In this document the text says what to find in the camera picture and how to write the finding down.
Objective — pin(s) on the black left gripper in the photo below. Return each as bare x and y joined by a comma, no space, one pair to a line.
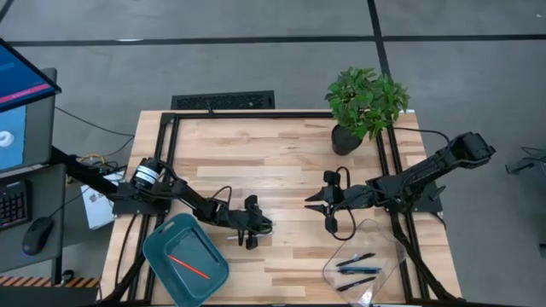
241,219

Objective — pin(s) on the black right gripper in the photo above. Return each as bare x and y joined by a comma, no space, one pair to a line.
358,197

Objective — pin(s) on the black pen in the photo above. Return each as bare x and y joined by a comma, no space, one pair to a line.
356,259
356,284

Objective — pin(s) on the orange pencil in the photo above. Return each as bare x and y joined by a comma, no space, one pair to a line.
189,267

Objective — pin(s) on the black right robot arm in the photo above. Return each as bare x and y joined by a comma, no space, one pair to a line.
422,175

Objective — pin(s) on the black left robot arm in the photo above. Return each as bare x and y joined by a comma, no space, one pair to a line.
189,200

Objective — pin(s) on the teal plastic bin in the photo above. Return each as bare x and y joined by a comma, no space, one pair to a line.
179,239

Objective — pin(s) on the clear plastic bin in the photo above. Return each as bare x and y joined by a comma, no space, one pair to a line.
384,247

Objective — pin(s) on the green plant in black pot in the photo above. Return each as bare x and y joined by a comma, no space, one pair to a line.
362,102

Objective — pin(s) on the black floor vent grille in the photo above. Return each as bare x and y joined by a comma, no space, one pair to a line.
222,101

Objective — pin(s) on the white paper booklet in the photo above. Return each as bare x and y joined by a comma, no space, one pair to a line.
98,211

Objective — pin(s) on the black diagonal beam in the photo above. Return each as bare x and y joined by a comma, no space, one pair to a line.
81,170

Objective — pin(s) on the black caster wheel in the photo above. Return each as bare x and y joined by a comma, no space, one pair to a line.
68,277

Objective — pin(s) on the black computer mouse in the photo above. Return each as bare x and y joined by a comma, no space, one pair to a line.
37,234

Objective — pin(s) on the grey floor stand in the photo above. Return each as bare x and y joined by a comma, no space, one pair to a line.
529,164

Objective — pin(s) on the grey-framed light blue screen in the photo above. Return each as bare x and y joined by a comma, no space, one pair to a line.
40,128

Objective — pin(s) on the black keyboard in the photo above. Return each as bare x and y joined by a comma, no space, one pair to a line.
13,206

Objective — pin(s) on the grey side desk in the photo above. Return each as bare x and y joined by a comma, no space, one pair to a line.
10,256

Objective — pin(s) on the computer monitor dark blue screen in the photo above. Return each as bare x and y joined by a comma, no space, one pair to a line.
21,81

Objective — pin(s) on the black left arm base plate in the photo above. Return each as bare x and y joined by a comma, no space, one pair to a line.
141,206

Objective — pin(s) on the black aluminium table frame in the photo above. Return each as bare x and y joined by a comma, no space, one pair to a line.
256,114

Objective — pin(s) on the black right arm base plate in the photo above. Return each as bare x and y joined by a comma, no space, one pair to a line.
431,204

